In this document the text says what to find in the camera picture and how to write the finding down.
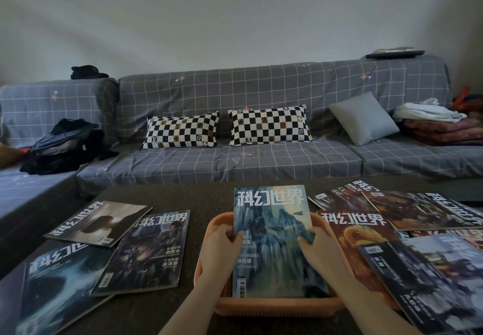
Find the person's right hand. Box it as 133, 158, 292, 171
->
297, 226, 354, 285

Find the person's left hand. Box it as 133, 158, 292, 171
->
199, 224, 244, 291

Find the teal mountain cover magazine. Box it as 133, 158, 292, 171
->
232, 184, 331, 299

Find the orange plastic basket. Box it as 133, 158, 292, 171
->
193, 212, 355, 317

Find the cat and girl cover magazine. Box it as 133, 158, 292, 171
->
90, 210, 191, 297

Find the pile of assorted magazines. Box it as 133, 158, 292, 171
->
307, 179, 483, 335

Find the dark silhouette cover magazine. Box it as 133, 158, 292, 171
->
44, 200, 153, 248

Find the dark blue storm cover magazine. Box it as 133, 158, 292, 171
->
15, 242, 118, 335

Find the person's right forearm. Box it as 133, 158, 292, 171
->
336, 272, 420, 335

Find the person's left forearm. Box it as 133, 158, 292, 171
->
158, 280, 229, 335

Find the black white checkered pillow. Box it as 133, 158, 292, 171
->
227, 104, 313, 147
142, 111, 220, 150

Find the plain grey cushion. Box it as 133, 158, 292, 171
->
328, 91, 400, 147

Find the dark red folded blanket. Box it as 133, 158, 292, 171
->
399, 117, 483, 147

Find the grey plaid covered sofa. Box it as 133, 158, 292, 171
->
0, 54, 483, 256

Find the white folded cloth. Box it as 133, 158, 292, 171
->
392, 98, 468, 123

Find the heap of dark clothes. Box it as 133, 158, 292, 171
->
19, 118, 121, 176

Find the orange red fabric item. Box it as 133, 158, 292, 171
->
452, 86, 483, 113

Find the black flat tray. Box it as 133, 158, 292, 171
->
365, 47, 426, 59

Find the small black garment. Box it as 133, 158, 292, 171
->
70, 65, 110, 80

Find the brown bag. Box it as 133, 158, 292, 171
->
0, 143, 27, 168

